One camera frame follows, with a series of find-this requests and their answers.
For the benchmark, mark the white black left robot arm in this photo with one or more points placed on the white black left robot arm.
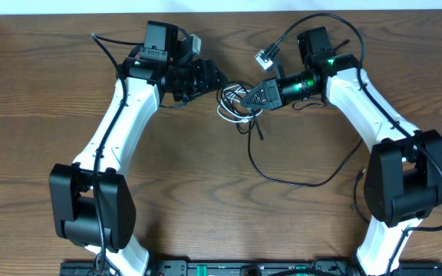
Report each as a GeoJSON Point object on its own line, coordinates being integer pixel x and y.
{"type": "Point", "coordinates": [92, 205]}

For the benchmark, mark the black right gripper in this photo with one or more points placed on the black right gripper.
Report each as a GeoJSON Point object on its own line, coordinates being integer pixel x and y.
{"type": "Point", "coordinates": [273, 95]}

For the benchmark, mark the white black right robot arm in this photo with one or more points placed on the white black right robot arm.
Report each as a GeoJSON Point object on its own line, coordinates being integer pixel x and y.
{"type": "Point", "coordinates": [404, 179]}

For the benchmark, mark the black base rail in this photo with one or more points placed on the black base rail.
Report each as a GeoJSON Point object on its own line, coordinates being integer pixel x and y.
{"type": "Point", "coordinates": [322, 266]}

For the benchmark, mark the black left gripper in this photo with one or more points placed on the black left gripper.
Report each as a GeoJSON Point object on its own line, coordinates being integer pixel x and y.
{"type": "Point", "coordinates": [196, 81]}

